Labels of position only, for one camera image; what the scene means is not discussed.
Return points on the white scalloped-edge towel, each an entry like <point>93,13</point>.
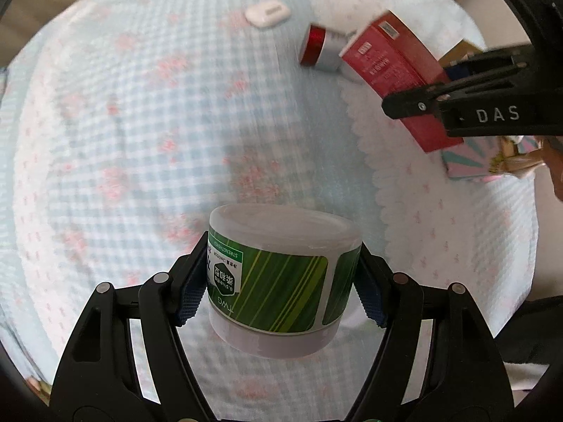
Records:
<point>440,237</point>

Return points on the white tub with green label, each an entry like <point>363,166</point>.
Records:
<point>281,290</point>

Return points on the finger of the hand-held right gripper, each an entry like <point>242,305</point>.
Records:
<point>413,102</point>
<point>488,62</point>

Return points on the pastel striped box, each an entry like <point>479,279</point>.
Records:
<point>479,160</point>

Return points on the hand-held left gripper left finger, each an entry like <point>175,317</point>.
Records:
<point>192,293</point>

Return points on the red and silver cylinder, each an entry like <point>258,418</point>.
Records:
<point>323,50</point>

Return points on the white earbuds case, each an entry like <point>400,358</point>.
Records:
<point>267,15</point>

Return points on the blue checkered blanket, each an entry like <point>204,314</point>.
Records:
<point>154,140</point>

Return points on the gold cardboard box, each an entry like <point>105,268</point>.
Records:
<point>461,52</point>

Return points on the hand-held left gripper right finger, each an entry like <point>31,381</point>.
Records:
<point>368,295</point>

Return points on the red cardboard box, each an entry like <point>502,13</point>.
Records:
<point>387,63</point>

